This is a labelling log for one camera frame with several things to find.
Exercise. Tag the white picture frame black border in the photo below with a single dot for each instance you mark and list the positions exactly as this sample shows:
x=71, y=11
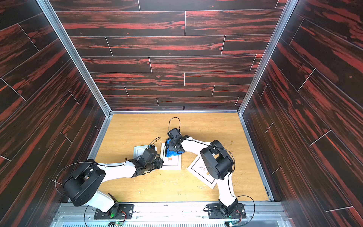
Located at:
x=172, y=163

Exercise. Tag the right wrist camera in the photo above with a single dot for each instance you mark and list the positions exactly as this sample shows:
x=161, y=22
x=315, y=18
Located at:
x=174, y=134

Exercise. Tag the aluminium front rail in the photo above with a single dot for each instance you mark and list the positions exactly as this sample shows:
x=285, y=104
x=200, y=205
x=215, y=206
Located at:
x=175, y=214

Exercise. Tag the cream white picture frame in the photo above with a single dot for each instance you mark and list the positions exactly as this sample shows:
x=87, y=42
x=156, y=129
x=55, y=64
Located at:
x=199, y=170

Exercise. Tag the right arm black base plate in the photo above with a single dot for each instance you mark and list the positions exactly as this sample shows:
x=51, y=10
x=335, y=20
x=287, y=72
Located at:
x=216, y=211

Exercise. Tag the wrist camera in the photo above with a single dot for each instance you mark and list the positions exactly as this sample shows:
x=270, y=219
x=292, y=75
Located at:
x=148, y=155
x=174, y=134

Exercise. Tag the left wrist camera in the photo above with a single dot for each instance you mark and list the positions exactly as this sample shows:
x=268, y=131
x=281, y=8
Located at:
x=148, y=155

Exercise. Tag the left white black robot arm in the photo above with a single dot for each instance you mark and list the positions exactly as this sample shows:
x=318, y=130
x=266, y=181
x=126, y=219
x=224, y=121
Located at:
x=82, y=187

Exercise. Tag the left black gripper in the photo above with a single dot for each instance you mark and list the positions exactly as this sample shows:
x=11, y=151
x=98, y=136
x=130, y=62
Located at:
x=159, y=162

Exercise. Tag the light blue picture frame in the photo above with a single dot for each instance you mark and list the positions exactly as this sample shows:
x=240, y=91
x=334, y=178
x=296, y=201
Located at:
x=139, y=150

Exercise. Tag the blue microfiber cloth black trim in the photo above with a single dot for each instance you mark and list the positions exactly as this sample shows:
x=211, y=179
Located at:
x=169, y=153

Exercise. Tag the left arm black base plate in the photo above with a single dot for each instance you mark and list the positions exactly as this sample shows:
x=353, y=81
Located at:
x=119, y=211

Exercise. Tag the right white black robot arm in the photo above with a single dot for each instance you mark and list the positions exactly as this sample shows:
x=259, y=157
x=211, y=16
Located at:
x=218, y=162

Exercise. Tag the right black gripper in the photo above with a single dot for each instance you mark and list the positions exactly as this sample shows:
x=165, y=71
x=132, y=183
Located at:
x=172, y=142

